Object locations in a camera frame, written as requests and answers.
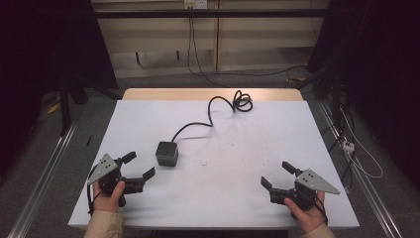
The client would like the white power strip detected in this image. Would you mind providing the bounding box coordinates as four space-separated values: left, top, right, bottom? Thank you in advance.
342 139 356 156

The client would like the black horizontal bar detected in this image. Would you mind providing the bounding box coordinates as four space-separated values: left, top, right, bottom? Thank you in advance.
93 8 331 20

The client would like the black wrist strap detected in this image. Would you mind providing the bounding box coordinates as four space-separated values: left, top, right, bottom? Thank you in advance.
86 166 102 216
303 189 329 226

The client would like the left aluminium rail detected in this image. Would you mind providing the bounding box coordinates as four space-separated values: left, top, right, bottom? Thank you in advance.
6 122 77 238

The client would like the black power cable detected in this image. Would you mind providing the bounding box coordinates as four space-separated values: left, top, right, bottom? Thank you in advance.
170 89 255 143

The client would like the aluminium rail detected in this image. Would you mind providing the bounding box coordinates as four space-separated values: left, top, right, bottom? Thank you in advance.
317 98 404 238
6 122 77 238

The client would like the black metal stand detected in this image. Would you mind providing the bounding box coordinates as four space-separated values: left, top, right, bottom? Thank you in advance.
56 74 90 137

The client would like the right aluminium rail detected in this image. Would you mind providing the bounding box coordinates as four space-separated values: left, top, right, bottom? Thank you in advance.
317 98 404 238

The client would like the white cable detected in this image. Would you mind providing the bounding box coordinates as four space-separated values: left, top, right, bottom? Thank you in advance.
339 106 384 180

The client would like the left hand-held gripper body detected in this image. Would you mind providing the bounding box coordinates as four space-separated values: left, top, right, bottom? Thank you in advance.
87 153 146 208

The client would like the person's right hand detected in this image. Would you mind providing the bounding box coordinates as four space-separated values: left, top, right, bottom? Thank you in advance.
283 190 328 235

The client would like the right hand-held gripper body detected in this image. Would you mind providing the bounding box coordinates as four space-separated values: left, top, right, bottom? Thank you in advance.
269 169 341 212

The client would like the black curtain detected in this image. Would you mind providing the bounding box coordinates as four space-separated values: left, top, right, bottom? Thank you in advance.
0 0 119 179
306 0 420 191

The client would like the white wall socket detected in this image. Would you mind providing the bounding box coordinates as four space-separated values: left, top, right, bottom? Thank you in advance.
183 0 209 10

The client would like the black cube power adapter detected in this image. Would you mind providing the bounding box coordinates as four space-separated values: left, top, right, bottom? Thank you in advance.
155 141 179 168

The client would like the black wall cable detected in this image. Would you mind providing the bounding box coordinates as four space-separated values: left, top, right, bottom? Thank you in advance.
186 17 308 88

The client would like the person's left hand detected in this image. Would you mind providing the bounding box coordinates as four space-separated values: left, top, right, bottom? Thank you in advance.
92 179 127 213

